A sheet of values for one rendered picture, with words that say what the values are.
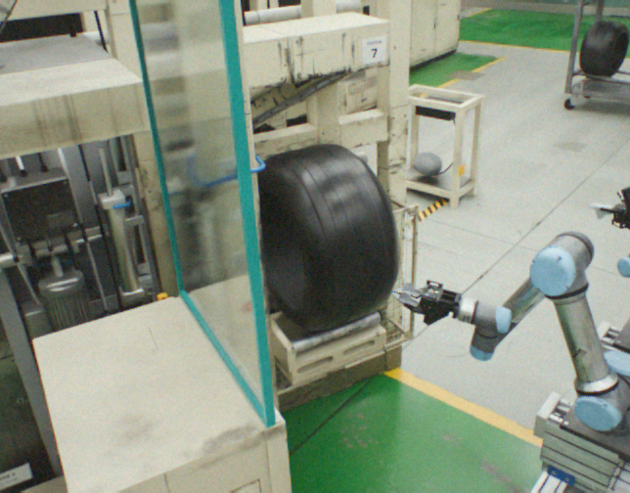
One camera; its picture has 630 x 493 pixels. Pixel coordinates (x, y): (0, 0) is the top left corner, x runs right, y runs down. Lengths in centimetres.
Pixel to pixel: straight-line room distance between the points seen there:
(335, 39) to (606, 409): 133
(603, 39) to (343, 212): 569
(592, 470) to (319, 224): 116
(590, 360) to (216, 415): 103
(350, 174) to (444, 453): 151
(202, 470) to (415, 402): 203
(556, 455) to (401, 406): 106
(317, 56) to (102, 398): 122
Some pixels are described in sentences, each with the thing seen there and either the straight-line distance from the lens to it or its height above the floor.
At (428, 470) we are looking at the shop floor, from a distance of 290.
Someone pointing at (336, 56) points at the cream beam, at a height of 170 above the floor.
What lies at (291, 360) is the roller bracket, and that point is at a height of 90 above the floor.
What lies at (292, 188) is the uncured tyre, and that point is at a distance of 183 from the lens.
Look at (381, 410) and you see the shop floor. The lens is 313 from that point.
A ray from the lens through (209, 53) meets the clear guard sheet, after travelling 101.
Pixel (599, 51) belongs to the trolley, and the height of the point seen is 65.
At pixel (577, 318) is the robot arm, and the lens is 182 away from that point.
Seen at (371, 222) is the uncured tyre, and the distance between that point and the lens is 183.
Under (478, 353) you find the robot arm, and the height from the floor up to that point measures 90.
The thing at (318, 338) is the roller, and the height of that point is 91.
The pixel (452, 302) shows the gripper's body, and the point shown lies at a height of 106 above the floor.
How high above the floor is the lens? 216
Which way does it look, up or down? 29 degrees down
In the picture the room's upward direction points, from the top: 3 degrees counter-clockwise
